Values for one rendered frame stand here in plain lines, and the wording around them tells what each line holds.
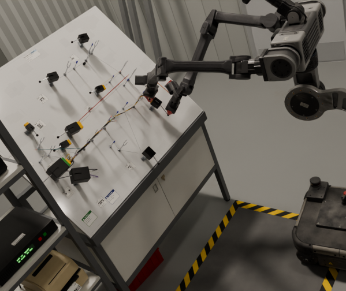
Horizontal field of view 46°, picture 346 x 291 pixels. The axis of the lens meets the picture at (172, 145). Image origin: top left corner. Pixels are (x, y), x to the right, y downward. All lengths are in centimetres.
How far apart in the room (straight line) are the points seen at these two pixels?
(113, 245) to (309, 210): 127
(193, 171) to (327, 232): 95
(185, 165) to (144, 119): 45
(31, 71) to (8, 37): 216
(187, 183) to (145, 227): 47
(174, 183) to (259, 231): 75
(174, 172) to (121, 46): 91
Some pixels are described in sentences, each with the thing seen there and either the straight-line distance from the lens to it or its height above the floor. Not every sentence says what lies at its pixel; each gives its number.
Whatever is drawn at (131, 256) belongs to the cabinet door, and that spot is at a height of 50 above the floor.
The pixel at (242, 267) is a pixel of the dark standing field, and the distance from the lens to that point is 290.
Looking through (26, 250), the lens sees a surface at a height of 111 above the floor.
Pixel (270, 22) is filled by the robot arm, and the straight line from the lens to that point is 226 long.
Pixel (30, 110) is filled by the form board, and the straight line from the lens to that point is 241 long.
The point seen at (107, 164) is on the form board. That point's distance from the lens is 238.
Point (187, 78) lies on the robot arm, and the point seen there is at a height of 125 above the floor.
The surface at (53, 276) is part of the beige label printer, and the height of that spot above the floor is 83.
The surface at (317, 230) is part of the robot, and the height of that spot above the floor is 24.
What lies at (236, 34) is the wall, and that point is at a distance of 509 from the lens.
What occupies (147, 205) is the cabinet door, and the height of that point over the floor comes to 67.
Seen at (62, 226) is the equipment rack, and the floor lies 106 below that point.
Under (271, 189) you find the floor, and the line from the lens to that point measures 334.
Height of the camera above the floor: 227
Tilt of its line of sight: 33 degrees down
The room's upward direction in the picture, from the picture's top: 23 degrees counter-clockwise
